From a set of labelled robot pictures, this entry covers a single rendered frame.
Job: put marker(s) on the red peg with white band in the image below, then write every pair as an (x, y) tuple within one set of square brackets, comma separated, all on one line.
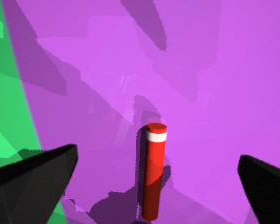
[(156, 134)]

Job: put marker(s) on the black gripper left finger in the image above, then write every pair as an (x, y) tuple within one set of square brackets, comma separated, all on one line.
[(31, 188)]

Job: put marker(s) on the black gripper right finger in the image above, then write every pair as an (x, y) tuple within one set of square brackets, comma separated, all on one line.
[(261, 183)]

